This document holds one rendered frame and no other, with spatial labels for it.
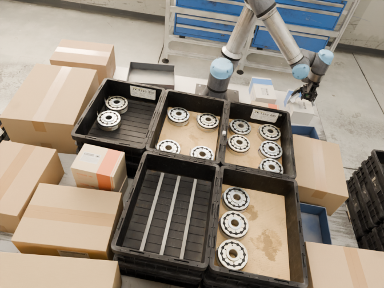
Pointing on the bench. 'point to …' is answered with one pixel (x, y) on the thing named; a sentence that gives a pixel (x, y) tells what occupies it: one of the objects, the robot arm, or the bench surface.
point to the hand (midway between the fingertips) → (299, 104)
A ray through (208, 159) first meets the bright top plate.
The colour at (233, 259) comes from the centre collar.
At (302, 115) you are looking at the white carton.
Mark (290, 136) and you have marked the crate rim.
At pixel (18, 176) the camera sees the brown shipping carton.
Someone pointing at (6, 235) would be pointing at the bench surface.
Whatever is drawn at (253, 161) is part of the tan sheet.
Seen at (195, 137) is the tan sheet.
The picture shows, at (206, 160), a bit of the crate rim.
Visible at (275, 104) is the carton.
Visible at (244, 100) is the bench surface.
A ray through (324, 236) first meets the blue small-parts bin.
